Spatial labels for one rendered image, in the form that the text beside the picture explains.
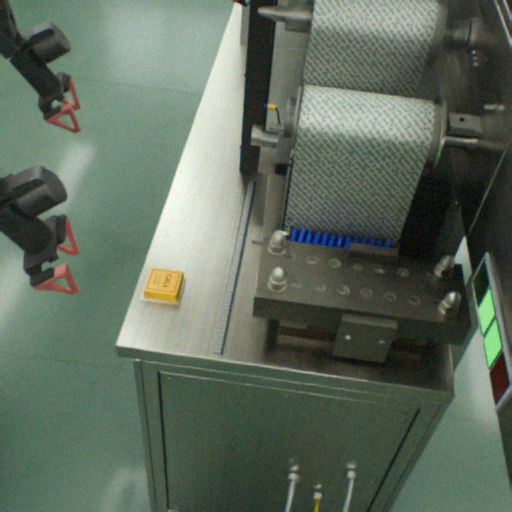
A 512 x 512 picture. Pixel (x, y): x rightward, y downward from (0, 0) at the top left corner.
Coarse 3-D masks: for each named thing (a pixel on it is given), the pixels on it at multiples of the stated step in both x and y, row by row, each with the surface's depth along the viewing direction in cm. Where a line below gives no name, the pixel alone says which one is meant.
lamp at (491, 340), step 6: (492, 324) 89; (492, 330) 89; (486, 336) 91; (492, 336) 89; (498, 336) 87; (486, 342) 91; (492, 342) 88; (498, 342) 86; (486, 348) 90; (492, 348) 88; (498, 348) 86; (492, 354) 88; (492, 360) 87
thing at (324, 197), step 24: (312, 168) 114; (336, 168) 114; (360, 168) 113; (312, 192) 118; (336, 192) 118; (360, 192) 117; (384, 192) 116; (408, 192) 116; (288, 216) 123; (312, 216) 123; (336, 216) 122; (360, 216) 121; (384, 216) 120; (360, 240) 126; (384, 240) 125
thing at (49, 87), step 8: (40, 72) 133; (48, 72) 134; (32, 80) 133; (40, 80) 134; (48, 80) 135; (56, 80) 136; (40, 88) 135; (48, 88) 135; (56, 88) 137; (40, 96) 138; (48, 96) 136; (56, 96) 135; (40, 104) 136
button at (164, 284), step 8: (152, 272) 129; (160, 272) 129; (168, 272) 129; (176, 272) 129; (152, 280) 127; (160, 280) 127; (168, 280) 127; (176, 280) 128; (144, 288) 126; (152, 288) 125; (160, 288) 126; (168, 288) 126; (176, 288) 126; (144, 296) 126; (152, 296) 126; (160, 296) 125; (168, 296) 125; (176, 296) 125
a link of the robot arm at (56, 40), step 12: (48, 24) 128; (0, 36) 124; (24, 36) 129; (36, 36) 128; (48, 36) 128; (60, 36) 130; (0, 48) 126; (12, 48) 126; (36, 48) 129; (48, 48) 129; (60, 48) 129; (48, 60) 131
